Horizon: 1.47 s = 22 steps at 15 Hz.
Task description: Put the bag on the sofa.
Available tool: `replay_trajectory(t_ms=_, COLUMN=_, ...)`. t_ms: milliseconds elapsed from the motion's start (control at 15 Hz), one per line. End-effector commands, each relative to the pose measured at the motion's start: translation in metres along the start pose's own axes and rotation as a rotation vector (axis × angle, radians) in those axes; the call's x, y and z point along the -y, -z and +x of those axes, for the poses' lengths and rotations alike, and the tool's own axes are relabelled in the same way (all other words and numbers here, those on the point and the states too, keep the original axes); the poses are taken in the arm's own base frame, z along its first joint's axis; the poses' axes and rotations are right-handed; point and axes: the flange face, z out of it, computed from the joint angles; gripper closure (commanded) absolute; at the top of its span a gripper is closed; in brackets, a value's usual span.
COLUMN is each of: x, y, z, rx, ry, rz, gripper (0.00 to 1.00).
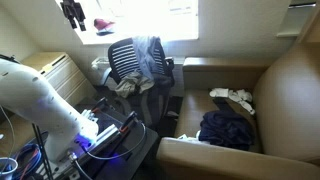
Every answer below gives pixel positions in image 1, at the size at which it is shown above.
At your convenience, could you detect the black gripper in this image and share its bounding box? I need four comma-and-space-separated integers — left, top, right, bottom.
60, 0, 86, 31

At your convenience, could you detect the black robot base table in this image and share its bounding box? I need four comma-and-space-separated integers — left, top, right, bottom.
47, 101, 158, 180

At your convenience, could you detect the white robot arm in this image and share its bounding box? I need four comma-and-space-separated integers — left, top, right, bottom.
0, 59, 99, 163

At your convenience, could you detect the white sock on sofa seat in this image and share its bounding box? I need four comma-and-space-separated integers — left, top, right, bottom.
209, 88, 229, 97

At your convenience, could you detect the white cloth at sofa front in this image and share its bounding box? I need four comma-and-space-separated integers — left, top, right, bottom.
177, 130, 210, 145

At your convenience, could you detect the white sock near sofa back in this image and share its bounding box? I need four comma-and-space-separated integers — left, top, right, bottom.
228, 89, 255, 115

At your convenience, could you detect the tan leather sofa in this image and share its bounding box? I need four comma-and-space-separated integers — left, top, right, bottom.
156, 44, 320, 180

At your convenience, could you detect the red cap on windowsill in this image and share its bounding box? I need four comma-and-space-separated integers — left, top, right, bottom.
94, 18, 114, 31

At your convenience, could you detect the black mesh office chair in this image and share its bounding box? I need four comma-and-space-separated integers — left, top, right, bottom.
108, 37, 175, 87

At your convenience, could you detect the light wooden drawer cabinet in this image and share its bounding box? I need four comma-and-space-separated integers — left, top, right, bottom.
22, 52, 97, 106

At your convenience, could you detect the beige crumpled cloth on chair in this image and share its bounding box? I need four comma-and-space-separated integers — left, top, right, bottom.
115, 71, 154, 98

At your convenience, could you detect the white paper cup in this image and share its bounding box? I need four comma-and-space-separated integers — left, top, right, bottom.
0, 157, 18, 180

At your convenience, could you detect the dark navy clothing pile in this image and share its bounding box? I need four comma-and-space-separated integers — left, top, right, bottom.
198, 98, 255, 151

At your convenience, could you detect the black clamp with red handle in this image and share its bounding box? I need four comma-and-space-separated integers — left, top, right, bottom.
119, 111, 137, 133

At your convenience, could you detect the grey cable loop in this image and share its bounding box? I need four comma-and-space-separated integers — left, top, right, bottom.
71, 122, 148, 180

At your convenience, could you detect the blue coiled cable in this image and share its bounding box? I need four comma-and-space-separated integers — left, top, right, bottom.
11, 142, 44, 180

